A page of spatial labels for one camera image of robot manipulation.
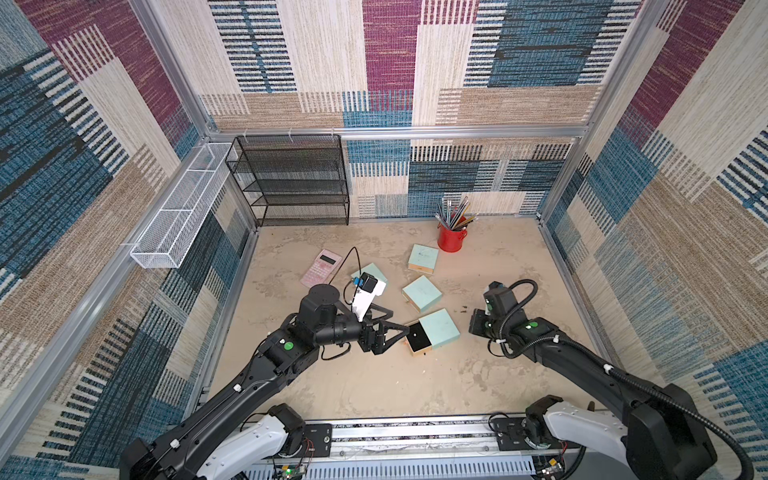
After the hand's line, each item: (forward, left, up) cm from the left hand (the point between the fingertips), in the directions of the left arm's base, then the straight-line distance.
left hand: (400, 323), depth 66 cm
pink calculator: (+33, +25, -23) cm, 48 cm away
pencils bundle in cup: (+47, -22, -14) cm, 54 cm away
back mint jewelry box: (+35, -10, -21) cm, 42 cm away
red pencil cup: (+42, -20, -20) cm, 50 cm away
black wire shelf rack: (+59, +36, -5) cm, 69 cm away
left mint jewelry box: (+30, +7, -22) cm, 38 cm away
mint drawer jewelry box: (+8, -10, -23) cm, 26 cm away
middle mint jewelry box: (+21, -8, -22) cm, 31 cm away
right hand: (+9, -22, -19) cm, 31 cm away
